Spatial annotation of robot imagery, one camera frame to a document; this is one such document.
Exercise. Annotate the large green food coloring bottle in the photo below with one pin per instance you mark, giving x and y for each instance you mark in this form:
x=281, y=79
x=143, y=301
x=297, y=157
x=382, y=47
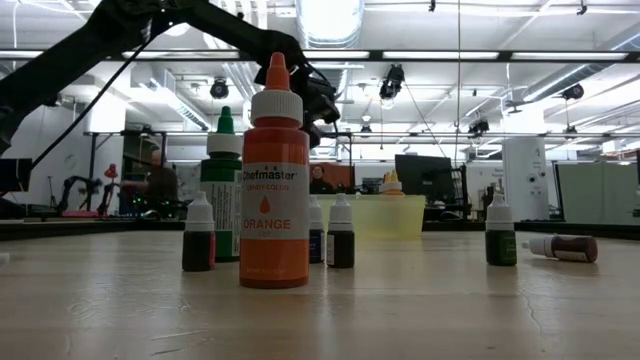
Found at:
x=222, y=175

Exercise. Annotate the black metal gantry frame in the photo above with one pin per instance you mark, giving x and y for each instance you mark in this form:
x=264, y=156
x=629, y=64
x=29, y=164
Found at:
x=92, y=170

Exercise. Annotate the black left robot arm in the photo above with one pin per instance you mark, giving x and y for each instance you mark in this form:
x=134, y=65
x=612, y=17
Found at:
x=50, y=75

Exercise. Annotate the small green dropper bottle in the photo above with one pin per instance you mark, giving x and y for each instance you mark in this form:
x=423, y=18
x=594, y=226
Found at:
x=501, y=247

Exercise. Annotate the small dark red dropper bottle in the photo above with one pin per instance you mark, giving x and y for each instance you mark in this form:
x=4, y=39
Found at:
x=198, y=250

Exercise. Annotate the pale green partition screen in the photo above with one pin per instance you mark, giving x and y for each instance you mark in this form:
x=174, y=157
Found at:
x=595, y=192

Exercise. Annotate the orange wall panel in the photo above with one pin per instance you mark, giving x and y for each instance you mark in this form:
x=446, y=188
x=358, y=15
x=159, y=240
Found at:
x=345, y=172

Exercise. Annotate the black aluminium table frame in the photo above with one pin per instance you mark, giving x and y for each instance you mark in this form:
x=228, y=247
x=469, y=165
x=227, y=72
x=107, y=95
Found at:
x=75, y=230

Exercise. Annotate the small brown dropper bottle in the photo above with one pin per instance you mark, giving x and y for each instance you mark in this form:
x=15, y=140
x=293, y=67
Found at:
x=570, y=248

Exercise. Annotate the silver ceiling ventilation duct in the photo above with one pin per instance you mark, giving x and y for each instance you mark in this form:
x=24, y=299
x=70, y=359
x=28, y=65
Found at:
x=330, y=25

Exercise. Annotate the white cylindrical column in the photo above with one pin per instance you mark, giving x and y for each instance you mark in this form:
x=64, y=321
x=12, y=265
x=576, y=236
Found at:
x=525, y=177

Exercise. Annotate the black overhead frame beam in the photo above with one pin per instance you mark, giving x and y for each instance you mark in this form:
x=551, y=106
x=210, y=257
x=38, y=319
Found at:
x=375, y=55

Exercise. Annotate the small blue dropper bottle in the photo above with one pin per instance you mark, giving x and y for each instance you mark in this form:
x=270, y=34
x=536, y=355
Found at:
x=316, y=247

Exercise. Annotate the yellow translucent plastic tray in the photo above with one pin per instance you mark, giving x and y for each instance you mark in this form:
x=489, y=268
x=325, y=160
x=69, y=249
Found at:
x=385, y=217

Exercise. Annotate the black computer monitor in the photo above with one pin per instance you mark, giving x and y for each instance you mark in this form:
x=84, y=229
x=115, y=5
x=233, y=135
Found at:
x=422, y=177

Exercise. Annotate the small dark screen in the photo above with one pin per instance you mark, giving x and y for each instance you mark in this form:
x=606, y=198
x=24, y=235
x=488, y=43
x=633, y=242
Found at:
x=372, y=186

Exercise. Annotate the background black robot arm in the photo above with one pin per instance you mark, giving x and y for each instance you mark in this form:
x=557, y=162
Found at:
x=80, y=185

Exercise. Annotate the black ceiling-mounted camera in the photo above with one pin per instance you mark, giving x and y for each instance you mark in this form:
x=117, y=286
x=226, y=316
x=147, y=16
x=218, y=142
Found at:
x=219, y=89
x=479, y=126
x=572, y=91
x=392, y=80

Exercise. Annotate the large orange food coloring bottle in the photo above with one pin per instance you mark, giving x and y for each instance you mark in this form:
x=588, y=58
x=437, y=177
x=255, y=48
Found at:
x=275, y=200

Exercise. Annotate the small black dropper bottle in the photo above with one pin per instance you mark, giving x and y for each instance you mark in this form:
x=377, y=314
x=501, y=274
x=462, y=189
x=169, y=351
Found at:
x=341, y=250

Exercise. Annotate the black wall monitor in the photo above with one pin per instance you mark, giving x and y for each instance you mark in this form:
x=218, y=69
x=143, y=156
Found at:
x=15, y=175

